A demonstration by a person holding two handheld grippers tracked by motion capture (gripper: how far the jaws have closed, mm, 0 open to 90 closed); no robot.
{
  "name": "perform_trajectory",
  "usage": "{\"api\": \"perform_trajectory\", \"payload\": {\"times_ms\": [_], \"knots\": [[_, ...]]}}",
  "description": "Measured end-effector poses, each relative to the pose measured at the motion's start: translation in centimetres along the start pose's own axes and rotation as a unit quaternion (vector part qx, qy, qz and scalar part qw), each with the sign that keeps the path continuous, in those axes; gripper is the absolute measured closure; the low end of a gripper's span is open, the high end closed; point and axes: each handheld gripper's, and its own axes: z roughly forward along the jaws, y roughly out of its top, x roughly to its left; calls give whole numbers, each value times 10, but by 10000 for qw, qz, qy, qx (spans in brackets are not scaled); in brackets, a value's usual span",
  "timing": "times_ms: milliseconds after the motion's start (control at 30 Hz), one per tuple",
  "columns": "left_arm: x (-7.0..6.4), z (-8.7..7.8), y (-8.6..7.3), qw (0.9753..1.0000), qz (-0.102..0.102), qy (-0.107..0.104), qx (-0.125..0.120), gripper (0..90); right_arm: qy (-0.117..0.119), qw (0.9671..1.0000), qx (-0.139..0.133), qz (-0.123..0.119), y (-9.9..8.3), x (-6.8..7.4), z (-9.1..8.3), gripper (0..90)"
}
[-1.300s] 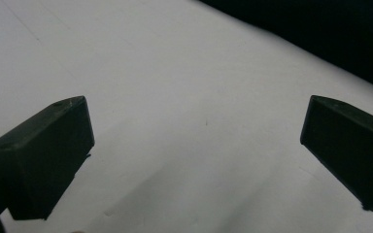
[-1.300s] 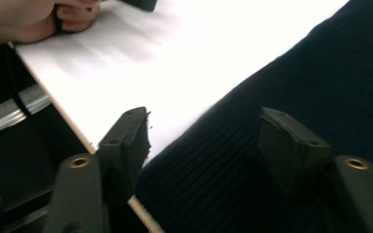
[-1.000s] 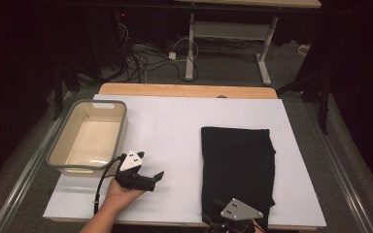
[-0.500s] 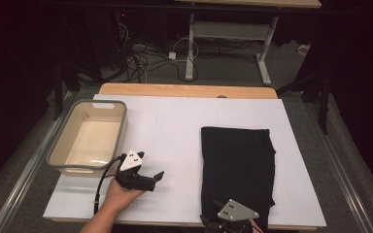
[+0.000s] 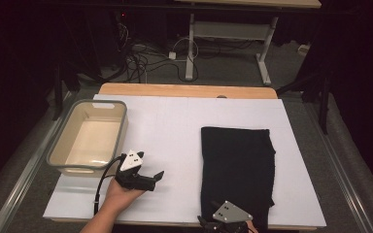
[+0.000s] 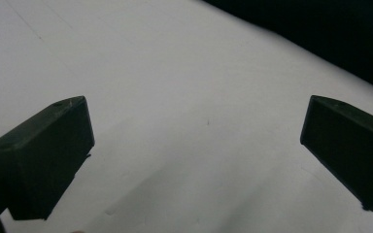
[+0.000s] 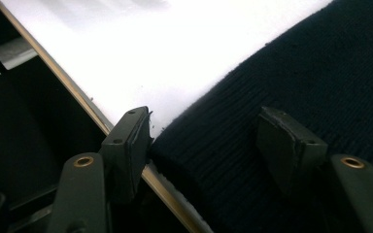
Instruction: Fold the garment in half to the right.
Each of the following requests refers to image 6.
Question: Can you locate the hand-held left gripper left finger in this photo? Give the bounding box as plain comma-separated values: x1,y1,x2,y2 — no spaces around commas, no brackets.
0,95,95,221

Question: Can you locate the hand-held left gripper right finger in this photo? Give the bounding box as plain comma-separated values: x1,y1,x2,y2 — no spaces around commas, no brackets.
300,94,373,213

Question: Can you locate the black garment with grey stitching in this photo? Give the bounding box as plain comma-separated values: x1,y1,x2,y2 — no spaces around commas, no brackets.
203,0,373,95

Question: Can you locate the white board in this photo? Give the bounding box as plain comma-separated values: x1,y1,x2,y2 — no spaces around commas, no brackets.
0,0,373,233

